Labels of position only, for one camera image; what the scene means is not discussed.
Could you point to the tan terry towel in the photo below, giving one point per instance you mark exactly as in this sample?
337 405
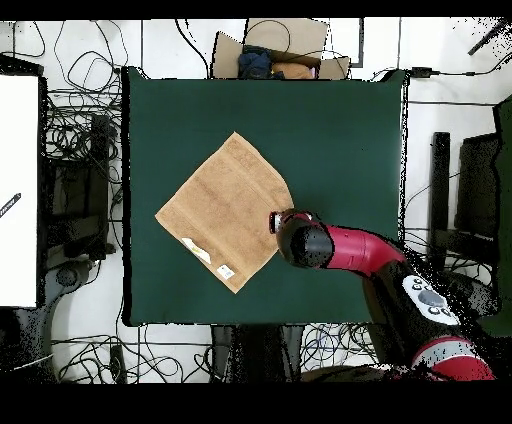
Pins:
224 212

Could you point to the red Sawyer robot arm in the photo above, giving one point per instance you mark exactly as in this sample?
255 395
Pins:
360 250

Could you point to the dark green table cloth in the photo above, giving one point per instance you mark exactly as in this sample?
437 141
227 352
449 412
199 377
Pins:
340 140

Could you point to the orange cloth bundle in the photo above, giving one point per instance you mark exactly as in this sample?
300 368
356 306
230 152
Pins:
294 71

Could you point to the dark blue garment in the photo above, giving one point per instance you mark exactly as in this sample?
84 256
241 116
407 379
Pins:
256 64

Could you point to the cardboard box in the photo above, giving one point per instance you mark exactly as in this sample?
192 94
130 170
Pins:
228 56

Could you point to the black power adapter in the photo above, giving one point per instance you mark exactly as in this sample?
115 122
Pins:
420 72

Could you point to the grey swivel base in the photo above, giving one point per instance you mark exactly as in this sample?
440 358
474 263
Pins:
66 276
476 290

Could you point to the green fabric drape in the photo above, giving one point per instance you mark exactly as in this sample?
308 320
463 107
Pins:
504 200

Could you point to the black power strip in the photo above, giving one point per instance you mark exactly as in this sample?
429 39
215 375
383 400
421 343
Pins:
117 364

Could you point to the black tripod leg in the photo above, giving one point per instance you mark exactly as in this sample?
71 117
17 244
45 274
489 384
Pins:
486 40

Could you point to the white panel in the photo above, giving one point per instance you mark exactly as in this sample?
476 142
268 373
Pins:
18 160

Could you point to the black strip label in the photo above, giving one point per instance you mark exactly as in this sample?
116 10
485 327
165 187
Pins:
10 204

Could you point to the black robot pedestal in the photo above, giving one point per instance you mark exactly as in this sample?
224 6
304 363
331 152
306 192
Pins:
256 352

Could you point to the grey square frame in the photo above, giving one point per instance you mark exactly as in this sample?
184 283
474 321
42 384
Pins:
361 40

